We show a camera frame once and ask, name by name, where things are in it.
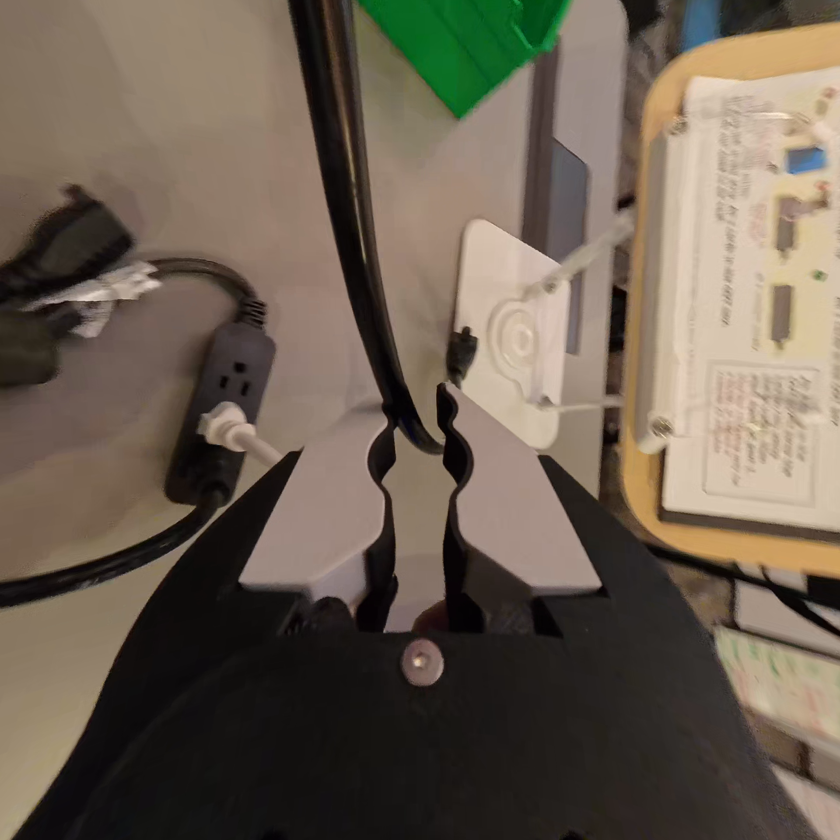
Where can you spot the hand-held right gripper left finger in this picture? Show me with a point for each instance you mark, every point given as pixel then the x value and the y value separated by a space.
pixel 328 512

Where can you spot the black flat plug block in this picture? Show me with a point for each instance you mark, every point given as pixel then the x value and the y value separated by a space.
pixel 23 351

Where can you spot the paper with green writing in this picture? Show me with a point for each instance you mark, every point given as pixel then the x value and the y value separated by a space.
pixel 781 682

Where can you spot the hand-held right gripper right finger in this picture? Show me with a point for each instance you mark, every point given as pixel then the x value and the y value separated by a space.
pixel 518 518

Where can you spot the white warning label tag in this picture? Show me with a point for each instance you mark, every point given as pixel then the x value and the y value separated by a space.
pixel 111 285

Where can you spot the white stand base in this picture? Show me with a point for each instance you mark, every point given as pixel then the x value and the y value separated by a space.
pixel 485 275

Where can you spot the white power plug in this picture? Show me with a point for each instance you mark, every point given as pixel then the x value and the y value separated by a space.
pixel 220 423

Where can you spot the green plastic bin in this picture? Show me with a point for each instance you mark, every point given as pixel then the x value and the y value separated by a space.
pixel 459 46

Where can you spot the printed instruction sheet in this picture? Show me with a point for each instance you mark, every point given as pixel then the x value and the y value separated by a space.
pixel 722 262

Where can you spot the black ribbed plug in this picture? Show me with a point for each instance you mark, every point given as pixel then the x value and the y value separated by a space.
pixel 72 236

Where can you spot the dark grey tape strip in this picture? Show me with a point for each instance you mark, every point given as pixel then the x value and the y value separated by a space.
pixel 568 197

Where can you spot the black power strip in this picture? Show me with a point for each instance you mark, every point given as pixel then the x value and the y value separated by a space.
pixel 253 348

